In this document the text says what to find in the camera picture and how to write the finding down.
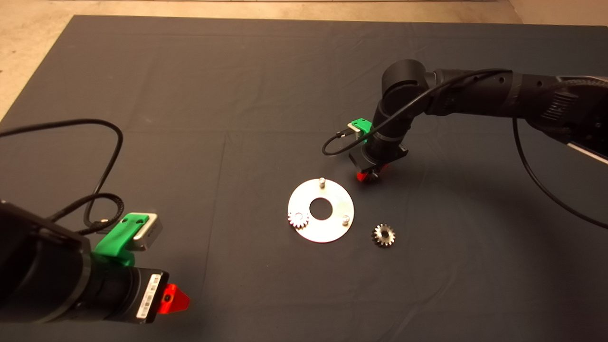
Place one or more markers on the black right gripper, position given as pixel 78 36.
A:
pixel 370 162

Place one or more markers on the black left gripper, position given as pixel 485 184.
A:
pixel 133 297

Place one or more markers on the small steel planetary gear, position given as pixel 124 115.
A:
pixel 377 240
pixel 292 220
pixel 373 178

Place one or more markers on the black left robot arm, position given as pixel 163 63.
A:
pixel 42 270

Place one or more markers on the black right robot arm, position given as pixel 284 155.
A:
pixel 475 92

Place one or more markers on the round metal carrier plate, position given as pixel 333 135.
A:
pixel 327 232

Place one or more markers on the dark grey table cloth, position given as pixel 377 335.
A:
pixel 332 294

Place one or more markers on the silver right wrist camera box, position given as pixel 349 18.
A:
pixel 352 128

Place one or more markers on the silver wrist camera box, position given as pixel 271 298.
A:
pixel 352 128
pixel 150 235

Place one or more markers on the green right camera mount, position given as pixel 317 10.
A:
pixel 363 124

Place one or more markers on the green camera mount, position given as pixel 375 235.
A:
pixel 363 124
pixel 114 238

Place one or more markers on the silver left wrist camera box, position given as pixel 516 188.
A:
pixel 150 235

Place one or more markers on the green left camera mount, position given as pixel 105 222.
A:
pixel 114 238

